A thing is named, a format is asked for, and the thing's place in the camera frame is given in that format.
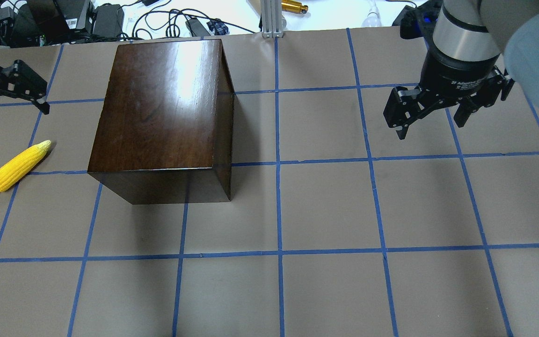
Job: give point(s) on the brass cylinder tool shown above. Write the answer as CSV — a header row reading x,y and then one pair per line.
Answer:
x,y
295,7

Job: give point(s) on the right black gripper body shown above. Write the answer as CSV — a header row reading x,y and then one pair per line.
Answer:
x,y
456,75

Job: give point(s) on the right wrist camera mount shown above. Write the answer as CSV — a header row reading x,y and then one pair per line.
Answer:
x,y
415,22

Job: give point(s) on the dark wooden drawer cabinet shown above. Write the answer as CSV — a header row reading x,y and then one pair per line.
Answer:
x,y
165,133

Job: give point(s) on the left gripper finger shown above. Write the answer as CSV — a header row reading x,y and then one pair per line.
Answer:
x,y
20,81

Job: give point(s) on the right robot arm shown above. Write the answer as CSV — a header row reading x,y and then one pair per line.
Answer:
x,y
476,51

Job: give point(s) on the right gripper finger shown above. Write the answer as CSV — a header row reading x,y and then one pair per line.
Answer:
x,y
406,106
497,85

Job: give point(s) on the black power adapter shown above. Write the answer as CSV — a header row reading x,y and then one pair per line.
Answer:
x,y
108,20

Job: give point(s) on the aluminium frame post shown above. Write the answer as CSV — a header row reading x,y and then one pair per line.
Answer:
x,y
271,19

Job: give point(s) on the yellow corn cob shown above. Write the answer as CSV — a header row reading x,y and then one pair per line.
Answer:
x,y
19,166

